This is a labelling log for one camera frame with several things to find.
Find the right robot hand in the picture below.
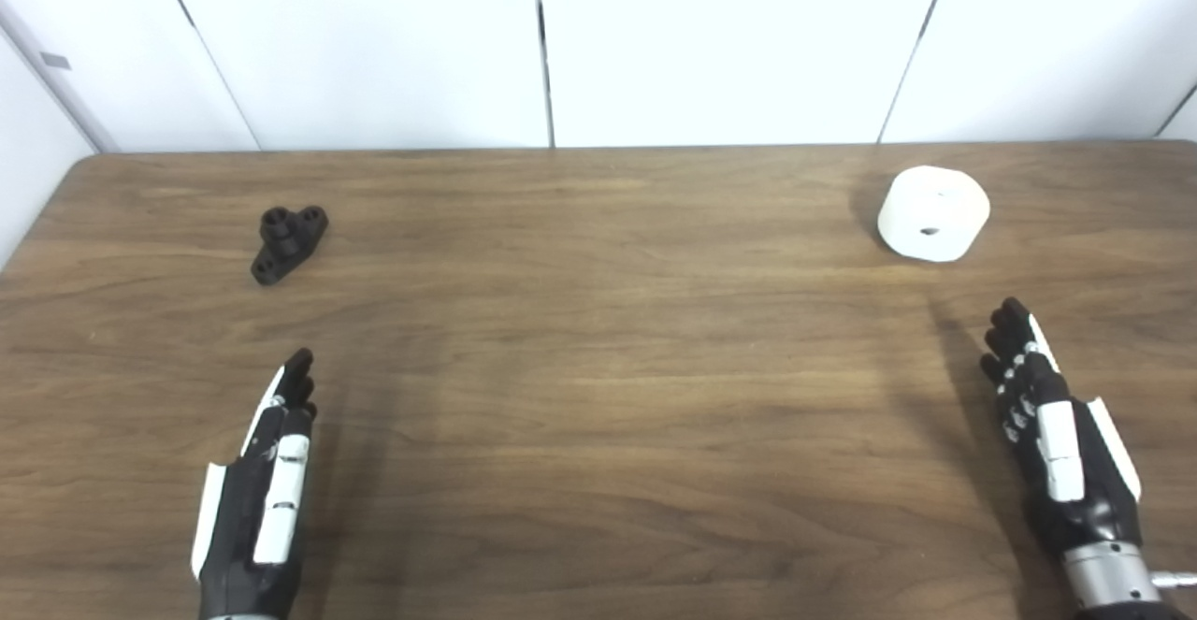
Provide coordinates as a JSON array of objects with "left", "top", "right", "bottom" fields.
[{"left": 980, "top": 297, "right": 1144, "bottom": 555}]

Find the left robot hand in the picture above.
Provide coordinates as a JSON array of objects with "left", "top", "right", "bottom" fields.
[{"left": 192, "top": 349, "right": 319, "bottom": 617}]

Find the black flanged holder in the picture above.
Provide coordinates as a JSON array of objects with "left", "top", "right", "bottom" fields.
[{"left": 250, "top": 206, "right": 330, "bottom": 286}]

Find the round white cylindrical piece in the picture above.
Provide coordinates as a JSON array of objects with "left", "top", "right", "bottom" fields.
[{"left": 877, "top": 166, "right": 991, "bottom": 263}]

